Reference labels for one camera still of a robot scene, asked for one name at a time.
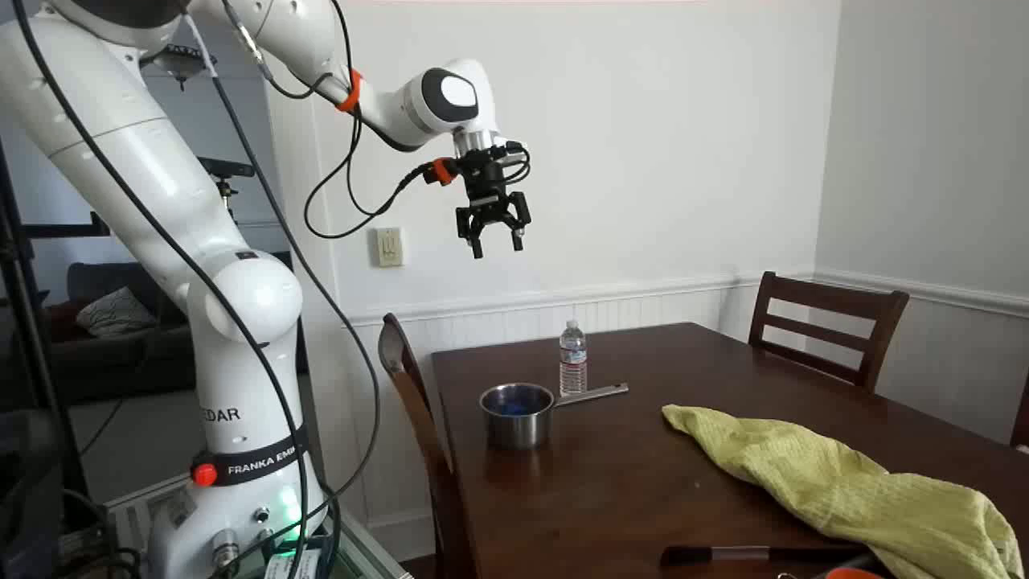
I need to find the white wall outlet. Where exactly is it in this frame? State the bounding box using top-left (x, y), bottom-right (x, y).
top-left (368, 224), bottom-right (407, 269)

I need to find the black metal stand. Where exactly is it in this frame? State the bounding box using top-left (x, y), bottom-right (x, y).
top-left (0, 147), bottom-right (93, 526)

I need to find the dark wooden chair curved back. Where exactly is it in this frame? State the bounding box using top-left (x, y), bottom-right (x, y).
top-left (376, 311), bottom-right (477, 579)

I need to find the light grey pillow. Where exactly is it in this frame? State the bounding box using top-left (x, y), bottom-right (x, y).
top-left (72, 284), bottom-right (161, 340)

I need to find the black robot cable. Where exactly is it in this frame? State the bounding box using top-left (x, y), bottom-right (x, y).
top-left (8, 0), bottom-right (477, 579)

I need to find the dark wooden chair edge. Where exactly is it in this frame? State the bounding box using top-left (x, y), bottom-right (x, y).
top-left (1006, 372), bottom-right (1029, 455)

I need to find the clear plastic water bottle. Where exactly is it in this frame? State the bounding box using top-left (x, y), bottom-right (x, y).
top-left (555, 318), bottom-right (591, 399)

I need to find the steel saucepan with long handle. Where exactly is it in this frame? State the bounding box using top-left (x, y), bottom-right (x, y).
top-left (477, 380), bottom-right (633, 455)

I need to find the yellow-green towel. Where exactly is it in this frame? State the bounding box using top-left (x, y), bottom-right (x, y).
top-left (660, 401), bottom-right (1025, 579)

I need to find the black marker pen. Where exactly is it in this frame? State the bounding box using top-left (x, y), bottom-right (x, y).
top-left (656, 541), bottom-right (860, 570)

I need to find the dark sofa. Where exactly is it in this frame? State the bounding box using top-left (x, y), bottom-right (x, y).
top-left (40, 259), bottom-right (201, 406)

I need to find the white robot base platform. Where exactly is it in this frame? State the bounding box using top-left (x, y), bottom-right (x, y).
top-left (105, 476), bottom-right (412, 579)

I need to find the small orange object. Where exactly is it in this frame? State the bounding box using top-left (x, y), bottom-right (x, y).
top-left (822, 561), bottom-right (892, 579)

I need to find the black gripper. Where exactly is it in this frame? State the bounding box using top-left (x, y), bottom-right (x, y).
top-left (453, 141), bottom-right (533, 259)

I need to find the dark wooden chair slatted back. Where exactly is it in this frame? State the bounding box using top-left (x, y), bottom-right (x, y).
top-left (744, 269), bottom-right (913, 397)

